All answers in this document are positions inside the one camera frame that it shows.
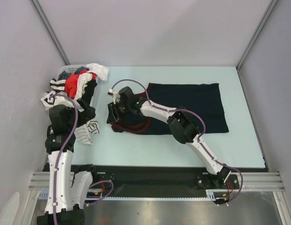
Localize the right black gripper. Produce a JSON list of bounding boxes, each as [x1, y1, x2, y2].
[[107, 100, 131, 124]]

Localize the navy tank top red trim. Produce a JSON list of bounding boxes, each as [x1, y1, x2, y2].
[[110, 82, 230, 136]]

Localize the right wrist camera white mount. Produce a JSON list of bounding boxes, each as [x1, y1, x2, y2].
[[107, 89, 120, 102]]

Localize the aluminium extrusion rail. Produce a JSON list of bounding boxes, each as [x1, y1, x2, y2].
[[28, 172, 285, 192]]

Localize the grey plastic laundry basket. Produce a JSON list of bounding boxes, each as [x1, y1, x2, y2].
[[56, 64, 100, 106]]

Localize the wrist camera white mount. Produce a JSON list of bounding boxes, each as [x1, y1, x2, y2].
[[107, 89, 120, 102], [40, 91, 73, 111]]

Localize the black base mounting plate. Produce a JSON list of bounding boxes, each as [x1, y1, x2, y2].
[[71, 165, 240, 197]]

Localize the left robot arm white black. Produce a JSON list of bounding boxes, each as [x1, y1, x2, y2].
[[37, 98, 99, 225]]

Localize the black white striped tank top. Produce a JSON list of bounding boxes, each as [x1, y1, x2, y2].
[[44, 78, 66, 95]]

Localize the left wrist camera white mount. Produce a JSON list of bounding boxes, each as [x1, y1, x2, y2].
[[40, 91, 73, 111]]

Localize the thin striped white tank top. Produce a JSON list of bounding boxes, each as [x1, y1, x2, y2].
[[74, 120, 100, 145]]

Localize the grey blue tank top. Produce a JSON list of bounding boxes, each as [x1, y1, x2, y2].
[[57, 65, 88, 80]]

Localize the slotted cable duct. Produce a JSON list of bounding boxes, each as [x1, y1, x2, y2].
[[38, 190, 229, 202]]

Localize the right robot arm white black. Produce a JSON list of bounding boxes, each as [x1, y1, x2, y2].
[[107, 86, 231, 188]]

